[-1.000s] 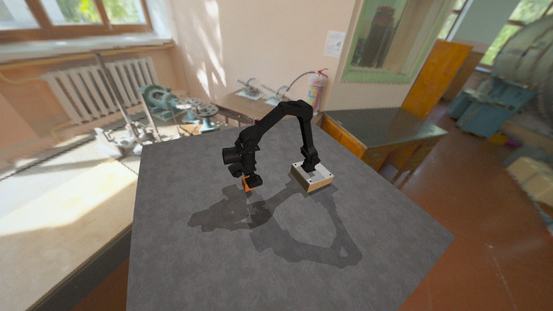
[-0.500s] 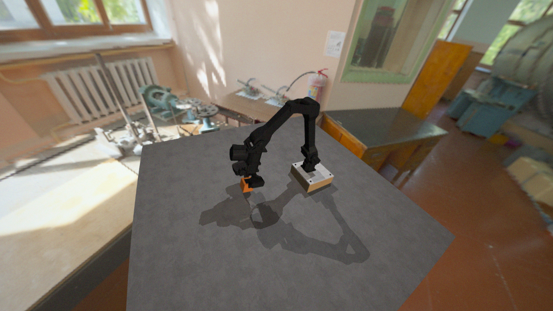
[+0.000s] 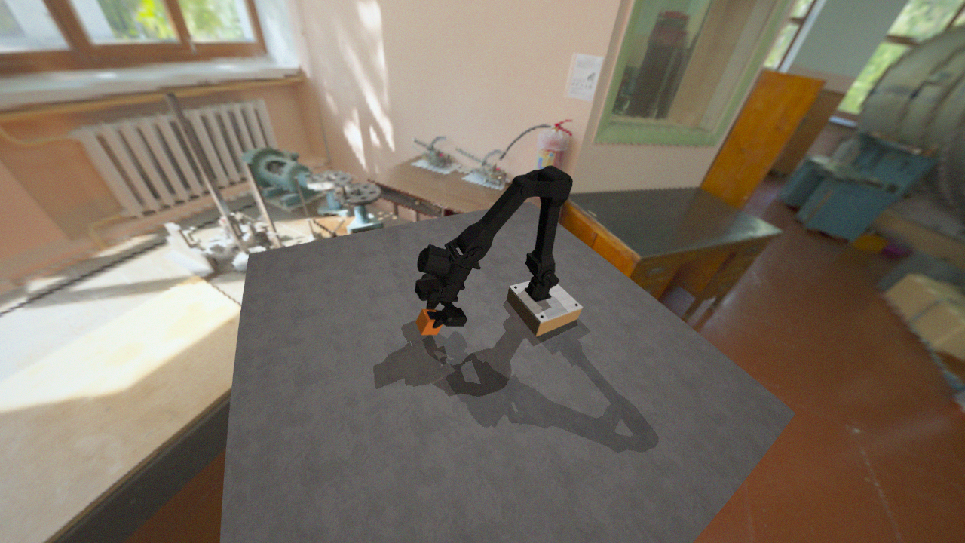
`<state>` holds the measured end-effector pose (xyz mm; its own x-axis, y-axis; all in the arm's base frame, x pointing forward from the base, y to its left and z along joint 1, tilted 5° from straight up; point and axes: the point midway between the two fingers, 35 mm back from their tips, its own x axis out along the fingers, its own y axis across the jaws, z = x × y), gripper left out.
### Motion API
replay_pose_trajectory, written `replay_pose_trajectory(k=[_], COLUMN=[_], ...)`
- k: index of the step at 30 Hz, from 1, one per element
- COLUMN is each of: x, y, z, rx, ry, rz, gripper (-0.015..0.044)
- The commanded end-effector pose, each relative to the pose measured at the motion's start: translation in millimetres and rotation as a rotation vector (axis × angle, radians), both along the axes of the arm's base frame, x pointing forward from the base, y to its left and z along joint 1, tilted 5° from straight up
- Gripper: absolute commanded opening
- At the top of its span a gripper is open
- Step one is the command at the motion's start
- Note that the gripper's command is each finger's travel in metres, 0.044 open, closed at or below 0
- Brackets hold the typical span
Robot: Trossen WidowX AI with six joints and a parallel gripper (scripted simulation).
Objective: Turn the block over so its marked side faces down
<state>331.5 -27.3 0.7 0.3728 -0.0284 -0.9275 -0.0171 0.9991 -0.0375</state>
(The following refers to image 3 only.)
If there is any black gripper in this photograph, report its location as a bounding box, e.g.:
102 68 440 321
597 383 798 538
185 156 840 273
426 276 467 329

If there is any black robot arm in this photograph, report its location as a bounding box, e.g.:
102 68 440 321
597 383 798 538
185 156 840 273
415 165 573 302

